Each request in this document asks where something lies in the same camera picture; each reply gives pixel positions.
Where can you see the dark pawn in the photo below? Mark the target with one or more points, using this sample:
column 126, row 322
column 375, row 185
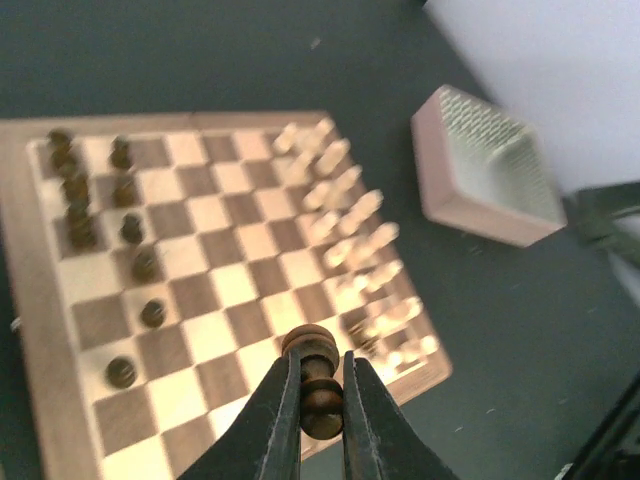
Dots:
column 143, row 267
column 121, row 372
column 124, row 192
column 321, row 397
column 131, row 229
column 120, row 154
column 153, row 314

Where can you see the dark king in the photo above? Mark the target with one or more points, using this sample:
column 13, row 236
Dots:
column 80, row 226

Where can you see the dark rook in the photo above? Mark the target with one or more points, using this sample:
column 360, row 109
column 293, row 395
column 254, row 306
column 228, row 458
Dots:
column 60, row 143

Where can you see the white knight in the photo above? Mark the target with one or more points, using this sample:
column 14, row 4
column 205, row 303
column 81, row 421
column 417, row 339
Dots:
column 332, row 156

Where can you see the white rook far corner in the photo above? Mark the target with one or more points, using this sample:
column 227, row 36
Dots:
column 321, row 130

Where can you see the white pawn far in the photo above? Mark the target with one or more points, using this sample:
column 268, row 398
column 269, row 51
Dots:
column 286, row 139

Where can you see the white pawn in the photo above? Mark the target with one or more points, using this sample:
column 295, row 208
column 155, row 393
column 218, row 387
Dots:
column 318, row 196
column 324, row 224
column 341, row 253
column 297, row 172
column 286, row 139

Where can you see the white bishop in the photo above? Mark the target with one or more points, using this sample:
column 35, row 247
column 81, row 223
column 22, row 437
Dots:
column 345, row 181

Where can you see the dark knight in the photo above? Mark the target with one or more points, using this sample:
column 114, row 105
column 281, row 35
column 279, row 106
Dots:
column 75, row 186

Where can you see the wooden chess board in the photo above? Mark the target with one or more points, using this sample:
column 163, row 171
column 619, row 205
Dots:
column 237, row 269

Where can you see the white king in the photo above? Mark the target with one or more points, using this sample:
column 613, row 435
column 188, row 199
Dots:
column 379, row 238

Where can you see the white queen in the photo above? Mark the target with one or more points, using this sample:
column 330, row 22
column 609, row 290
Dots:
column 360, row 211

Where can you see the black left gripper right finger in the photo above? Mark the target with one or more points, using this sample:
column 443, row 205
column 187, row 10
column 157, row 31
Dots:
column 378, row 441

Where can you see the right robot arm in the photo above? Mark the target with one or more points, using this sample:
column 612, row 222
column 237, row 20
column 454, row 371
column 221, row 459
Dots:
column 593, row 211

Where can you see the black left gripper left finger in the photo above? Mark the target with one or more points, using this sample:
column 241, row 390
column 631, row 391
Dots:
column 264, row 440

